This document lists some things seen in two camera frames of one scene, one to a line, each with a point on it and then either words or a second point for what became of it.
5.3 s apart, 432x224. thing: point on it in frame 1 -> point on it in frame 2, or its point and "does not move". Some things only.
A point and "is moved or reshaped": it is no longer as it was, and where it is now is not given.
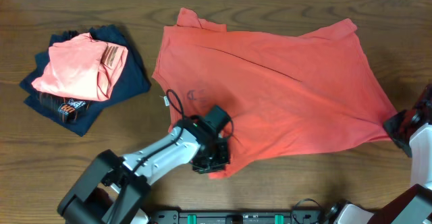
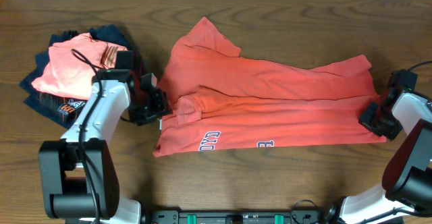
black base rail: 242,216 does not move
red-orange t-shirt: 283,94 is moved or reshaped
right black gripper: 392,124 -> 366,119
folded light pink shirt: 82,69 does not move
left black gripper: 212,161 -> 159,103
